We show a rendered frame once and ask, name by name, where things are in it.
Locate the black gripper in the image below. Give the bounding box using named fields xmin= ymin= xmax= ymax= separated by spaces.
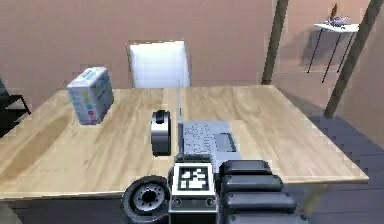
xmin=120 ymin=175 xmax=173 ymax=224

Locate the light wooden dining table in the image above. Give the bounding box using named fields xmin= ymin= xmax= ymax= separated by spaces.
xmin=0 ymin=84 xmax=370 ymax=224

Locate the grey laptop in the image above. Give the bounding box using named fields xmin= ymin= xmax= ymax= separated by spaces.
xmin=177 ymin=79 xmax=244 ymax=174

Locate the white colourful box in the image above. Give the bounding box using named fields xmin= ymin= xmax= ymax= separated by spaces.
xmin=66 ymin=66 xmax=115 ymax=126

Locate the white chair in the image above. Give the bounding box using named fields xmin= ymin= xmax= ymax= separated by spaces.
xmin=126 ymin=40 xmax=192 ymax=89

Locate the black chair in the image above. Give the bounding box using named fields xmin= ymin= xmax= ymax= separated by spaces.
xmin=0 ymin=78 xmax=33 ymax=138

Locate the white side table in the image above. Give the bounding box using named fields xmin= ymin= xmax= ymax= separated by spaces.
xmin=306 ymin=21 xmax=361 ymax=84

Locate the purple grey object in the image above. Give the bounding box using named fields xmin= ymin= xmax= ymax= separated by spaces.
xmin=323 ymin=3 xmax=350 ymax=27

